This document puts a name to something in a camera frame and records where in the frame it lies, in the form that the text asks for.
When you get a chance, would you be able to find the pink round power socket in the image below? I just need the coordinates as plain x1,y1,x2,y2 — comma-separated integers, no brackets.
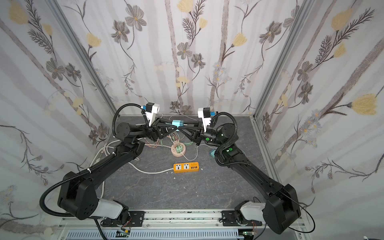
171,143,186,158

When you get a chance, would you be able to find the green charger cube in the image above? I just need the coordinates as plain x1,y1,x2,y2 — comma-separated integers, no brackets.
175,145,184,153

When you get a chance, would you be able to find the orange power strip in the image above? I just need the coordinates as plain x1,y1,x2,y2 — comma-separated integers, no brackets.
174,162,200,173

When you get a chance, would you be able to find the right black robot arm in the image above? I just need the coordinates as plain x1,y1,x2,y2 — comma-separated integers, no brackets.
176,112,305,235

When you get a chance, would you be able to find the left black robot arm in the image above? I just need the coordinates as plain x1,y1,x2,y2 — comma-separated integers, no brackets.
39,103,178,224

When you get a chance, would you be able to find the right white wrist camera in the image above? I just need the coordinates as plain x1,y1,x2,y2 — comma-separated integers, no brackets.
198,107,216,132

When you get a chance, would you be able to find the pink multi-head cable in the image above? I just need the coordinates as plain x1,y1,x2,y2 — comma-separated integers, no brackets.
143,133,181,149

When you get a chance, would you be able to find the white long thin cable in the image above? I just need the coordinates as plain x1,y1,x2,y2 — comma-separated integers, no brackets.
181,143,215,161

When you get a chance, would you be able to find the white orange strip cord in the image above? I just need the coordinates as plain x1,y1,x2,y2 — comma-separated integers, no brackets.
82,140,175,199

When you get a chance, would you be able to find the aluminium front rail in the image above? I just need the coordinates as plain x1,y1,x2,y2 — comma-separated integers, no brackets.
58,209,307,231

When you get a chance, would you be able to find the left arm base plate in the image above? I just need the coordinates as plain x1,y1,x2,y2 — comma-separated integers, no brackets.
122,211,146,228

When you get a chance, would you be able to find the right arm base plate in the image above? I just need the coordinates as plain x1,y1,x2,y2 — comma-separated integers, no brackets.
220,210,243,227

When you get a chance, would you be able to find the white vented cable duct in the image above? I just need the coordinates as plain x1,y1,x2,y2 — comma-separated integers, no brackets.
65,229,245,240

